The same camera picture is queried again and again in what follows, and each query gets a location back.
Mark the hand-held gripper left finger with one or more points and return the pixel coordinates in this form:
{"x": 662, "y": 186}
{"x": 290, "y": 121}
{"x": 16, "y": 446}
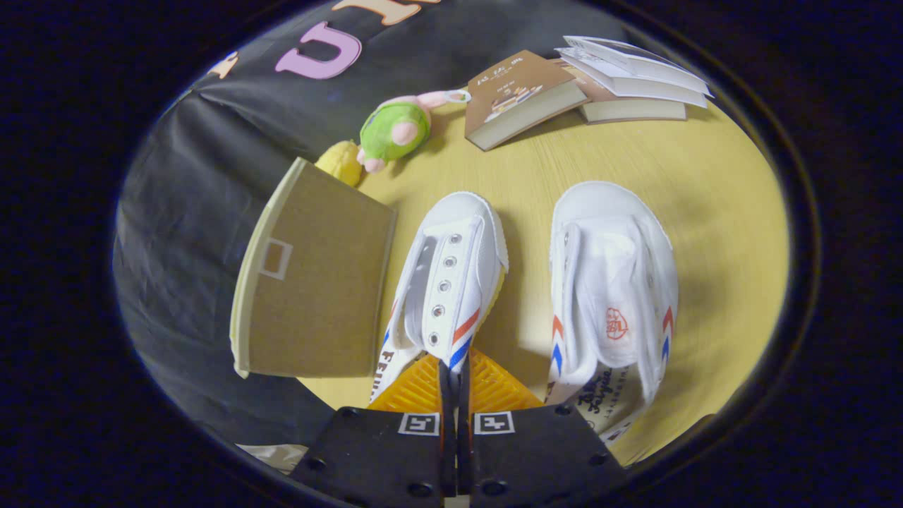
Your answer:
{"x": 381, "y": 458}

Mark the tan storage box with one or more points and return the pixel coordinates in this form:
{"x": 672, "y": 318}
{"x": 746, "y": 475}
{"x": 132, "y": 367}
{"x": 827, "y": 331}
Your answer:
{"x": 314, "y": 282}

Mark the brown cover book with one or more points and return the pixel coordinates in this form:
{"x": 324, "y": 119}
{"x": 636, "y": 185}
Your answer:
{"x": 515, "y": 92}

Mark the green and pink plush toy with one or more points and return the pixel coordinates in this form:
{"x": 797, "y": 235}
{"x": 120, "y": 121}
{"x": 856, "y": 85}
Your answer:
{"x": 391, "y": 130}

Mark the white canvas shoe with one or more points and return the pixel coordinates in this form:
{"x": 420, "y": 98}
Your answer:
{"x": 614, "y": 282}
{"x": 451, "y": 268}

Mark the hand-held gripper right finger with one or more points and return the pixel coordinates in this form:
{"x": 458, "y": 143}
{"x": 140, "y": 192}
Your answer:
{"x": 536, "y": 458}

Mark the yellow plush toy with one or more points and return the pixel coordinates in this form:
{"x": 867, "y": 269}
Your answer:
{"x": 341, "y": 162}

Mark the white paperback book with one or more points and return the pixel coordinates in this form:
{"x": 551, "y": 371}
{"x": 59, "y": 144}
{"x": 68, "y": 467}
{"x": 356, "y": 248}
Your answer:
{"x": 635, "y": 86}

